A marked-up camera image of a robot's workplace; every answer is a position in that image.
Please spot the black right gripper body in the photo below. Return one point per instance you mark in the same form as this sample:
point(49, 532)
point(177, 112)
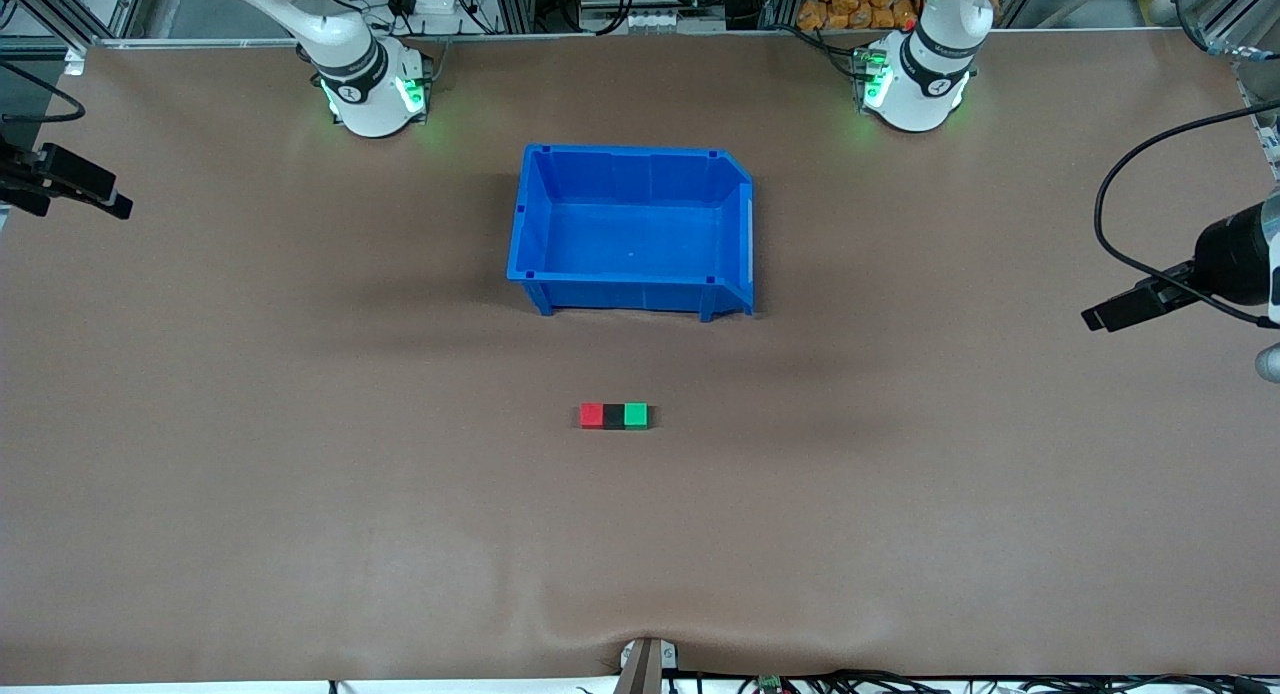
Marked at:
point(22, 171)

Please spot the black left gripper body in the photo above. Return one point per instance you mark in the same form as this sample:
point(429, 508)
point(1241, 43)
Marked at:
point(1226, 257)

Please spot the green cube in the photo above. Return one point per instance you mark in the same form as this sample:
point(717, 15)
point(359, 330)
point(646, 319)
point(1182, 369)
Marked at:
point(636, 415)

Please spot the black cube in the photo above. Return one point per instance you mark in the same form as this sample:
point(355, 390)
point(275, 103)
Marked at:
point(614, 417)

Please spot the red cube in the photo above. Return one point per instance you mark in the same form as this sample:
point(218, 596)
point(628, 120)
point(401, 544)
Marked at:
point(592, 415)

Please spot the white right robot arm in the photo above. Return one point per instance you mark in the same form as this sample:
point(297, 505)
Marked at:
point(360, 84)

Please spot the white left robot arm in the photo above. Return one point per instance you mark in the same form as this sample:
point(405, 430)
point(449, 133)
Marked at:
point(920, 84)

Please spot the white power strip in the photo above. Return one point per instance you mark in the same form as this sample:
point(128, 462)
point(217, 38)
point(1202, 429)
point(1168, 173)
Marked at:
point(440, 2)

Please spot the orange packets pile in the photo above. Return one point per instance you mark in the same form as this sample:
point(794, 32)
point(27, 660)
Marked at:
point(855, 4)

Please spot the blue plastic storage bin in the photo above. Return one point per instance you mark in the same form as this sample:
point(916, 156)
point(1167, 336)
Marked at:
point(635, 234)

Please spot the small green connector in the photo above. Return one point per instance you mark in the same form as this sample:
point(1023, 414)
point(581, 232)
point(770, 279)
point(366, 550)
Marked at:
point(769, 685)

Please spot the brown table mat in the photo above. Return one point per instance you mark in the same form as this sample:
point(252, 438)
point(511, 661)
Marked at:
point(640, 534)

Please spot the small white bracket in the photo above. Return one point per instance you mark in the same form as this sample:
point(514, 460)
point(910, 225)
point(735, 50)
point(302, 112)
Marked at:
point(75, 62)

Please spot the aluminium frame profile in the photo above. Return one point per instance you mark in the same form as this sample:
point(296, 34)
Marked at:
point(510, 2)
point(95, 4)
point(1235, 29)

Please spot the camera mount post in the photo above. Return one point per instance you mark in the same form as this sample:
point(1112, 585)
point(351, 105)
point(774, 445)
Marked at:
point(647, 666)

